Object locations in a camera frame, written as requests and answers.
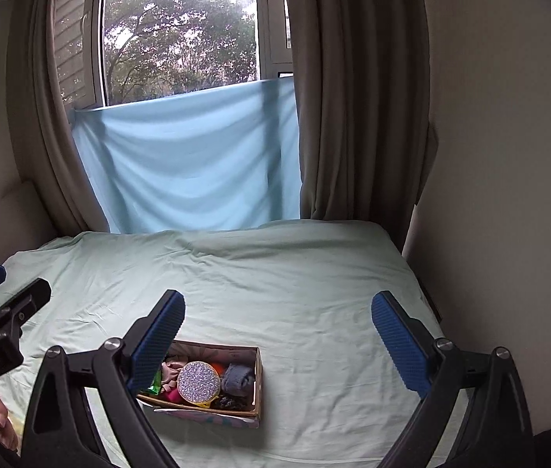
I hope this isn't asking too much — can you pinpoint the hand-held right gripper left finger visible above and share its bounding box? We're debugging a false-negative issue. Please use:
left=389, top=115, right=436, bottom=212
left=21, top=289, right=187, bottom=468

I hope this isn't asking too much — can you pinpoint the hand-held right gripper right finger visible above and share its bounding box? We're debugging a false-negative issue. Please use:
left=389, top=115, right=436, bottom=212
left=370, top=291, right=535, bottom=468

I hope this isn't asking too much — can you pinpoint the pink cloth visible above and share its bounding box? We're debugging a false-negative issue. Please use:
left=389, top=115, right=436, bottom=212
left=161, top=357, right=189, bottom=384

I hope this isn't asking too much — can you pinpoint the round glitter yellow sponge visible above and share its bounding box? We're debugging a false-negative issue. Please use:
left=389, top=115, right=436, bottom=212
left=177, top=360, right=222, bottom=408

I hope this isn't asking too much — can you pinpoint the grey sock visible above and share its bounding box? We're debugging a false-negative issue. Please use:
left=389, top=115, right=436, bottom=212
left=220, top=364, right=256, bottom=397

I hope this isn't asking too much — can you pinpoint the black patterned cloth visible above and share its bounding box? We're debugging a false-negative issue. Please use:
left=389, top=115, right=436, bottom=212
left=211, top=396, right=249, bottom=411

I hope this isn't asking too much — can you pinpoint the cardboard box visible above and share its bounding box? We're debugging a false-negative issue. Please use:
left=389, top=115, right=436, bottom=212
left=136, top=339, right=263, bottom=429

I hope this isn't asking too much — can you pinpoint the person's left hand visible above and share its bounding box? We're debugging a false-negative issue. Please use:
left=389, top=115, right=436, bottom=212
left=0, top=384, right=22, bottom=452

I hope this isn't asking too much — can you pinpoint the beige headboard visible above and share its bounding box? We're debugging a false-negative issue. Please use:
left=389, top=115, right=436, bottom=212
left=0, top=179, right=58, bottom=255

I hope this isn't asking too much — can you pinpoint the pale green bed sheet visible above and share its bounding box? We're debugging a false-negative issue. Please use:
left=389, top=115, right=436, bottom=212
left=0, top=218, right=473, bottom=468

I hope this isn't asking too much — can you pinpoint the brown curtain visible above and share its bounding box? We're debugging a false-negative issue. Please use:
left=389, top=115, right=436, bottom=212
left=280, top=0, right=439, bottom=254
left=5, top=0, right=113, bottom=237

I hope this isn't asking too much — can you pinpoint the light blue cloth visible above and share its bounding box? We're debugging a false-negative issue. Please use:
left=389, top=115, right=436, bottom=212
left=70, top=77, right=304, bottom=235

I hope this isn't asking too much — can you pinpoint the window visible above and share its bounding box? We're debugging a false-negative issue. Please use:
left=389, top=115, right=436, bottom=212
left=53, top=0, right=297, bottom=109

